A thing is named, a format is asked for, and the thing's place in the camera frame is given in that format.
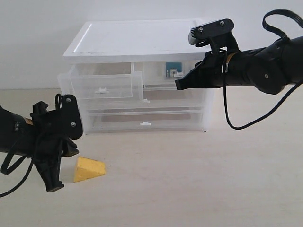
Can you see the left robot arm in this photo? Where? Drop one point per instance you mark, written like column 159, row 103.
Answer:
column 16, row 136

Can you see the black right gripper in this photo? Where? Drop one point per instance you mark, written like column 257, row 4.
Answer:
column 208, row 73

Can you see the wide clear drawer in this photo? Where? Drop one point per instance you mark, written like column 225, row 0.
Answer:
column 151, row 99
column 144, row 120

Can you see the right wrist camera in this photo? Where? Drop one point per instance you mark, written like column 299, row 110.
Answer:
column 216, row 34

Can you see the yellow cheese wedge toy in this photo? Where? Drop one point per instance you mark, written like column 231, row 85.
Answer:
column 86, row 168

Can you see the bottom wide clear drawer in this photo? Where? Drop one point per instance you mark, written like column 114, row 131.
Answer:
column 144, row 120

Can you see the white plastic drawer cabinet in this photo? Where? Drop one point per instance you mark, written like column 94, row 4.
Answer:
column 135, row 42

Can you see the middle wide clear drawer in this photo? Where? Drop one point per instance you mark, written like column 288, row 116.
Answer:
column 151, row 99

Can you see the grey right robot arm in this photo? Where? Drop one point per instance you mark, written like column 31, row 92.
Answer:
column 268, row 69

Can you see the white blue pill bottle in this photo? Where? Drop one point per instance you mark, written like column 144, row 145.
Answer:
column 173, row 69

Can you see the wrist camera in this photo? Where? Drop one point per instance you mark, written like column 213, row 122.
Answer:
column 70, row 119
column 216, row 34

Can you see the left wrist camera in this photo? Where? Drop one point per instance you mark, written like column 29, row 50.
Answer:
column 70, row 119

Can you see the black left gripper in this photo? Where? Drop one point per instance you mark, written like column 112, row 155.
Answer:
column 49, row 146

